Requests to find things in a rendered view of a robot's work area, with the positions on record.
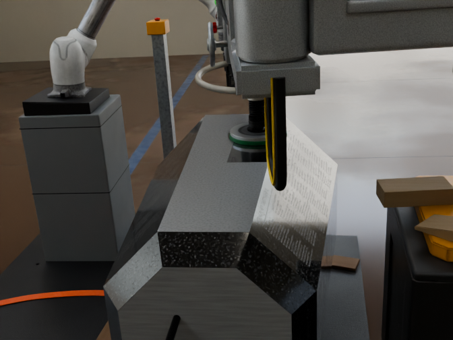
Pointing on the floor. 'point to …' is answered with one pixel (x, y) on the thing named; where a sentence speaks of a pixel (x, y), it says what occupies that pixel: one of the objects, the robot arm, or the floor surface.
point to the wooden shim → (350, 264)
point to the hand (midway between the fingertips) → (230, 81)
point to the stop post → (163, 82)
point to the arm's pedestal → (80, 181)
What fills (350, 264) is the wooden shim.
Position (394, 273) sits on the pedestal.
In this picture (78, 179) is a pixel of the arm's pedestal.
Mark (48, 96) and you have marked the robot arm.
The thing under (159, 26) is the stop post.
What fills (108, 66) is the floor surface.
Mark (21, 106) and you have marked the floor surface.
